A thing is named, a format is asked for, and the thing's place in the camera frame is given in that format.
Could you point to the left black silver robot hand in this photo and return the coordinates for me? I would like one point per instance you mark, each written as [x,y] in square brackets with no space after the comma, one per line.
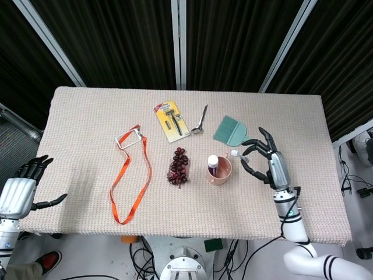
[16,195]

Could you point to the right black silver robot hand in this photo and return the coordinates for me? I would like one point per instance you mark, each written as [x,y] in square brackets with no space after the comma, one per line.
[277,169]

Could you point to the light blue toothbrush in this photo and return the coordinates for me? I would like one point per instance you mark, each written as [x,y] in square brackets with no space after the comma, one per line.
[236,153]

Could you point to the purple white-capped bottle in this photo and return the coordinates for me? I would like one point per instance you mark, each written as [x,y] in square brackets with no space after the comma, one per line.
[213,161]

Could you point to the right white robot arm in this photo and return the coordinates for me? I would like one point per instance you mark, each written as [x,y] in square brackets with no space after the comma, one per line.
[294,227]

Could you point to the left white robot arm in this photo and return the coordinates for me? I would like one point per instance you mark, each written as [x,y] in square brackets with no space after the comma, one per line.
[7,236]

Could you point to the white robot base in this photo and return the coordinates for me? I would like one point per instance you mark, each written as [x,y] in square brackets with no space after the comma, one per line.
[183,262]

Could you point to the pink ribbed cup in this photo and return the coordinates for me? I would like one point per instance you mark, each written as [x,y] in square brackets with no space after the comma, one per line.
[223,172]

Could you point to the teal hand brush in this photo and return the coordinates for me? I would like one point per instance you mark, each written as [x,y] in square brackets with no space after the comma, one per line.
[233,131]

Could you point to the red black shoe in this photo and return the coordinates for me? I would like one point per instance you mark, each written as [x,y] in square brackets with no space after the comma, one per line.
[49,261]

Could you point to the khaki trouser leg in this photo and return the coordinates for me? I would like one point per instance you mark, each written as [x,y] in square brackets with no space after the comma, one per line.
[23,272]

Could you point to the metal spoon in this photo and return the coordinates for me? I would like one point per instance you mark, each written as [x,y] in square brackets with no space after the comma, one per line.
[201,119]

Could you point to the black power adapter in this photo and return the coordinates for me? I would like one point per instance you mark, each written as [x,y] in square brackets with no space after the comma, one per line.
[365,192]

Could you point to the dark red grape bunch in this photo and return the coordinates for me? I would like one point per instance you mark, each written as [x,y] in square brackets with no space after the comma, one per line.
[178,167]

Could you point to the green block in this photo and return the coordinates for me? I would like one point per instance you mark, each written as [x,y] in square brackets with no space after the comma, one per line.
[213,245]

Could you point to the beige waffle table cloth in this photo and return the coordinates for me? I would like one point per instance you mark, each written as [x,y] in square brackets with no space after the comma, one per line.
[87,122]

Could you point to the yellow razor blister pack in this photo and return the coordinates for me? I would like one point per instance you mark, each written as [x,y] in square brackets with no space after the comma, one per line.
[170,121]

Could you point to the orange block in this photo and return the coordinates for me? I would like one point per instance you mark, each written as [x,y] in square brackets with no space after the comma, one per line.
[128,239]

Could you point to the black pleated curtain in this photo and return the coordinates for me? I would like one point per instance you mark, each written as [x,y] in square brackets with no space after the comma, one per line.
[239,41]
[344,52]
[17,67]
[116,38]

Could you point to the clear badge holder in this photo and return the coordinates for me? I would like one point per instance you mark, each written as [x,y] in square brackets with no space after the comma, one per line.
[129,135]

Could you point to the white frame post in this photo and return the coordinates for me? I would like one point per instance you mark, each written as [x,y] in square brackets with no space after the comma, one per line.
[178,43]
[288,46]
[52,43]

